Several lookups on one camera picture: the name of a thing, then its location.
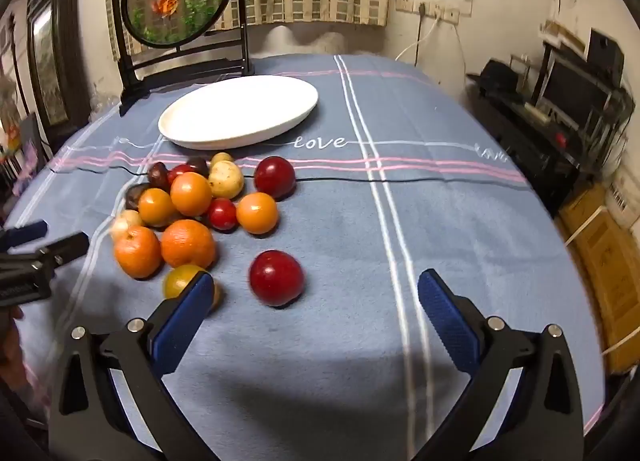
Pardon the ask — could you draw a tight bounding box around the computer monitor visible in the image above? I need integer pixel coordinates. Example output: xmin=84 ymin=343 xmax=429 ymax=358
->
xmin=537 ymin=58 xmax=608 ymax=126

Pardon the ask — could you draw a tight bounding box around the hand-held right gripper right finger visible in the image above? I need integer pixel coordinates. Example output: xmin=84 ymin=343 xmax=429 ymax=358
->
xmin=417 ymin=268 xmax=586 ymax=461

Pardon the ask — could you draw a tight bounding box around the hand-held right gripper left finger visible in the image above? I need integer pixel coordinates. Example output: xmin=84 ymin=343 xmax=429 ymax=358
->
xmin=47 ymin=270 xmax=221 ymax=461

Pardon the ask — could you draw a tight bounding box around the blue plaid tablecloth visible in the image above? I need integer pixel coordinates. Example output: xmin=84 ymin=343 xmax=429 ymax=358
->
xmin=0 ymin=55 xmax=608 ymax=461

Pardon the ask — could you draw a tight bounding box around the black speaker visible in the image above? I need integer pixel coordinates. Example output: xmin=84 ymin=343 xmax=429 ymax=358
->
xmin=586 ymin=28 xmax=626 ymax=84

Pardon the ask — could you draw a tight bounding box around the black hat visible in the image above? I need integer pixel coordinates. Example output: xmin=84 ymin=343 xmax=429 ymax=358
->
xmin=466 ymin=59 xmax=521 ymax=96

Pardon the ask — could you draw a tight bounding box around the white oval plate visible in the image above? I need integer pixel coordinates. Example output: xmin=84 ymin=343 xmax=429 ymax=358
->
xmin=158 ymin=75 xmax=319 ymax=150

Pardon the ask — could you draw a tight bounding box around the small orange tangerine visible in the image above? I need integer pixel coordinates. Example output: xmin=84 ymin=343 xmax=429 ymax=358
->
xmin=170 ymin=172 xmax=213 ymax=218
xmin=138 ymin=188 xmax=177 ymax=228
xmin=235 ymin=192 xmax=279 ymax=235

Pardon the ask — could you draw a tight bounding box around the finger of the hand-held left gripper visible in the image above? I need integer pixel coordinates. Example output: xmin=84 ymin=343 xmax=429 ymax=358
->
xmin=0 ymin=221 xmax=49 ymax=254
xmin=0 ymin=233 xmax=91 ymax=302

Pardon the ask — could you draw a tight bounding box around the yellow-green round fruit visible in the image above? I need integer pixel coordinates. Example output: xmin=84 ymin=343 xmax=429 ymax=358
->
xmin=163 ymin=264 xmax=221 ymax=309

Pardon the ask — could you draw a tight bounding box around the large dark red plum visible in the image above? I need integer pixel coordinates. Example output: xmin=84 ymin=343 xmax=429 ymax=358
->
xmin=249 ymin=250 xmax=306 ymax=307
xmin=253 ymin=156 xmax=297 ymax=200

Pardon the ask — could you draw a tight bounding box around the black desk rack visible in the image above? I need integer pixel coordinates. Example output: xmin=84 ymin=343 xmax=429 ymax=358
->
xmin=467 ymin=41 xmax=636 ymax=216

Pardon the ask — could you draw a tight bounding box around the large pale yellow potato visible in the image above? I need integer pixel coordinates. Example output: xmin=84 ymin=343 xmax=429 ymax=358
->
xmin=208 ymin=160 xmax=245 ymax=200

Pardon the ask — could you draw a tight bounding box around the large orange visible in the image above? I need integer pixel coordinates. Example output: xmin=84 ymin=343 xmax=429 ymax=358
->
xmin=160 ymin=219 xmax=217 ymax=270
xmin=114 ymin=225 xmax=163 ymax=280

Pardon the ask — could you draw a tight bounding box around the white power cord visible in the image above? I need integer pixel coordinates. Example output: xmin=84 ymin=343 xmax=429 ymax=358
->
xmin=394 ymin=8 xmax=443 ymax=64

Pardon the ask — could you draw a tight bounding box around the white wall outlet strip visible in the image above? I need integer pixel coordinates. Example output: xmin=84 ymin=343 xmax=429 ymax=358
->
xmin=395 ymin=0 xmax=461 ymax=24

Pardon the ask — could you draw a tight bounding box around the person's left hand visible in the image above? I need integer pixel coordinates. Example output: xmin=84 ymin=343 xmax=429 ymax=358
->
xmin=0 ymin=305 xmax=28 ymax=392

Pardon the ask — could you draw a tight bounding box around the small flat cardboard box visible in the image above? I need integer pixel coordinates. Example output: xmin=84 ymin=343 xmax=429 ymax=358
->
xmin=539 ymin=20 xmax=587 ymax=54

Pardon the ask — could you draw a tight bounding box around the small red tomato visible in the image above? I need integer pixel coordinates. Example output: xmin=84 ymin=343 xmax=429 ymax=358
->
xmin=166 ymin=164 xmax=193 ymax=186
xmin=207 ymin=197 xmax=238 ymax=233

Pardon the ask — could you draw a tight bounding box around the white chair back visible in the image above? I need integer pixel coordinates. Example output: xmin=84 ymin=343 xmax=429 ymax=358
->
xmin=262 ymin=25 xmax=347 ymax=60

